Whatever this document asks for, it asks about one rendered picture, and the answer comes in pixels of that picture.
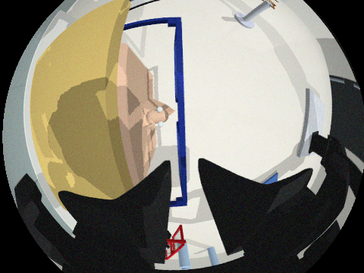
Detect blue flat rectangular block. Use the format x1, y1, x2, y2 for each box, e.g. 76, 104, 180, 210
263, 173, 278, 184

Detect white flat panel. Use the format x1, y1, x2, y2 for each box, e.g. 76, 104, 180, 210
24, 10, 78, 230

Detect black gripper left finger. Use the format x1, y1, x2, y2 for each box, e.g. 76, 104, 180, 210
58, 161, 172, 264

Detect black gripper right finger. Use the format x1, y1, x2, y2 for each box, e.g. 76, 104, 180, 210
198, 158, 313, 255

